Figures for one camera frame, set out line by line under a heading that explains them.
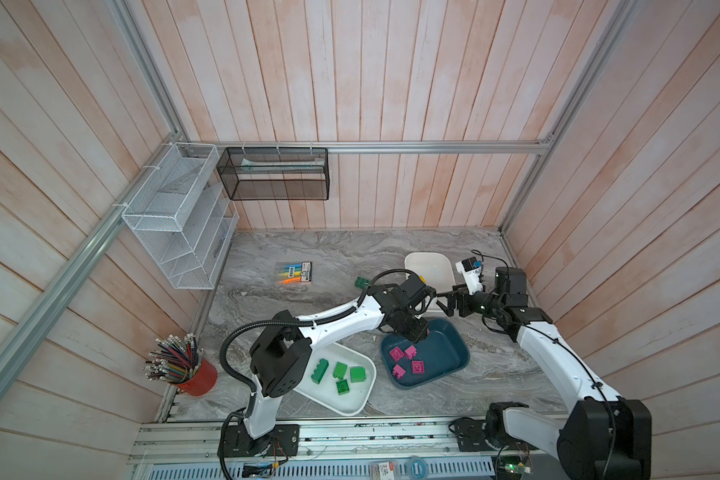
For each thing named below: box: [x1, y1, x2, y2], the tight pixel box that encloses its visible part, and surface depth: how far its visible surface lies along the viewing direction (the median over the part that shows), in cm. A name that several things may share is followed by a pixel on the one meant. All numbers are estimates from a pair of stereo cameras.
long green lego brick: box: [311, 358, 329, 384], surface depth 85 cm
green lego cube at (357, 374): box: [350, 366, 366, 383], surface depth 85 cm
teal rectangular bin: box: [380, 318, 471, 390], surface depth 87 cm
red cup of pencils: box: [142, 333, 218, 397], surface depth 76 cm
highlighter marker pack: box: [278, 261, 313, 284], surface depth 108 cm
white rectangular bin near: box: [294, 342, 377, 416], surface depth 84 cm
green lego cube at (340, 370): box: [332, 361, 348, 380], surface depth 86 cm
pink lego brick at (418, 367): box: [412, 360, 425, 374], surface depth 85 cm
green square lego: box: [336, 379, 350, 396], surface depth 81 cm
